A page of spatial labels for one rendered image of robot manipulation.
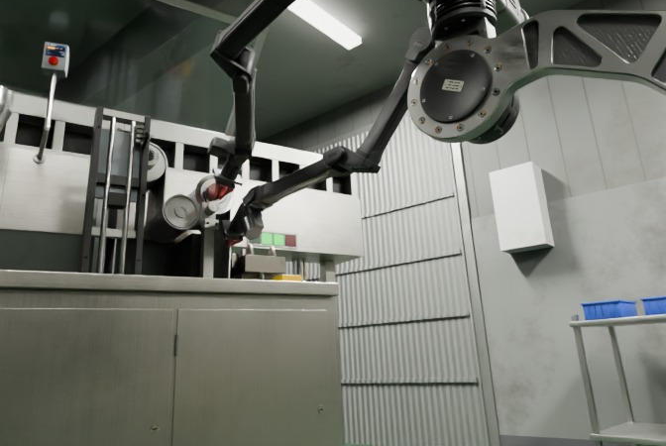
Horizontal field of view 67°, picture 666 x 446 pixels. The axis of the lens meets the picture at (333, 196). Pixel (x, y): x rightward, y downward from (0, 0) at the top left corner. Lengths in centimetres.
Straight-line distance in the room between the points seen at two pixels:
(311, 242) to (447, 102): 154
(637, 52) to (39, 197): 185
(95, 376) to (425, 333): 292
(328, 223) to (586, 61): 176
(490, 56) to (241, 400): 110
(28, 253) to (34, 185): 24
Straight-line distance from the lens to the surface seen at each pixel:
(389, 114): 142
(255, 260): 183
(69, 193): 210
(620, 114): 381
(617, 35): 91
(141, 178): 167
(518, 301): 373
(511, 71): 93
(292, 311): 161
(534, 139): 391
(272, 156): 242
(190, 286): 146
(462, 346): 386
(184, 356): 147
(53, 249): 205
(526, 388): 374
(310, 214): 242
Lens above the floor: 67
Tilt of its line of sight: 18 degrees up
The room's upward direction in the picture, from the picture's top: 3 degrees counter-clockwise
